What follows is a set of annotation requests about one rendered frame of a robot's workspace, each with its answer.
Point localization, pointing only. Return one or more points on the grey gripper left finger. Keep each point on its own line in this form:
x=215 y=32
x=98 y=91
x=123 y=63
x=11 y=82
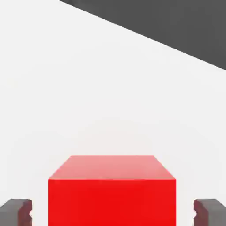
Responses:
x=13 y=212

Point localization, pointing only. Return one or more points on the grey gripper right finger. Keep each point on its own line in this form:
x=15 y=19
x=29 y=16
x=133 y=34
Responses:
x=211 y=212

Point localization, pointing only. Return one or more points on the small red cube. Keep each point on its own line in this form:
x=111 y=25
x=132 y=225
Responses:
x=112 y=199

